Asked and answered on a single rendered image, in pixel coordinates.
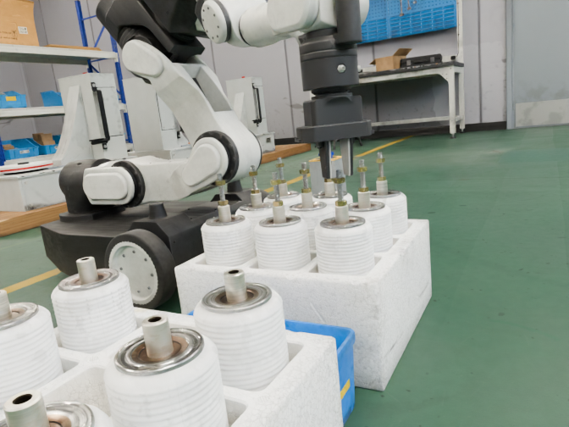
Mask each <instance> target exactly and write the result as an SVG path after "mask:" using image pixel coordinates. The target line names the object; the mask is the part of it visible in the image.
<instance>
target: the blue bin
mask: <svg viewBox="0 0 569 427"><path fill-rule="evenodd" d="M284 324H285V329H286V330H290V331H293V332H305V333H310V334H316V335H322V336H332V337H333V338H334V339H335V343H336V352H337V362H338V371H339V381H340V399H341V408H342V419H343V426H344V425H345V422H346V420H347V419H348V418H349V416H350V414H351V412H352V410H353V408H354V407H355V385H354V358H353V344H354V343H355V340H356V335H355V331H354V330H353V329H351V328H347V327H341V326H335V325H328V324H316V323H309V322H302V321H295V320H289V319H285V320H284Z"/></svg>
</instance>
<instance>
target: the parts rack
mask: <svg viewBox="0 0 569 427"><path fill-rule="evenodd" d="M75 7H76V12H77V17H78V21H79V26H80V34H81V40H82V44H83V47H88V43H87V38H86V29H85V25H84V20H86V19H91V18H94V17H96V15H93V16H90V17H87V18H84V19H83V15H82V11H81V6H80V1H79V0H76V1H75ZM104 28H105V27H104V26H103V27H102V29H101V32H100V34H99V36H98V38H97V41H96V43H95V46H94V47H97V44H98V42H99V40H100V37H101V35H102V32H103V30H104ZM110 39H111V44H112V49H113V51H112V52H104V51H92V50H81V49H68V48H58V47H36V46H24V45H12V44H1V43H0V62H18V63H39V64H79V65H86V68H87V71H88V73H93V70H92V69H94V70H95V71H96V72H97V73H100V72H99V71H98V70H97V69H96V68H94V67H93V66H92V64H91V63H93V62H96V61H101V60H104V59H109V58H114V63H115V68H116V73H117V78H118V83H119V91H118V90H117V89H116V91H117V93H118V94H119V95H120V97H121V98H119V100H121V103H119V110H121V109H123V112H124V122H125V126H126V131H127V136H128V139H125V140H126V141H129V143H126V145H127V146H126V148H127V150H130V151H131V152H133V151H135V149H134V144H133V139H132V135H131V129H130V120H129V115H128V110H127V105H126V100H125V94H124V86H123V81H122V79H123V76H122V72H121V67H120V62H119V52H118V48H117V42H116V41H115V40H114V39H113V37H112V36H111V35H110ZM93 58H100V59H97V60H92V61H91V59H93ZM63 115H65V112H64V106H55V107H35V108H0V119H23V118H37V117H50V116H63ZM54 155H55V153H54V154H48V155H39V156H36V157H30V158H19V159H12V160H6V159H5V155H4V151H3V144H2V141H1V137H0V166H5V165H11V164H17V163H23V162H29V163H30V162H37V161H47V160H52V158H53V157H54Z"/></svg>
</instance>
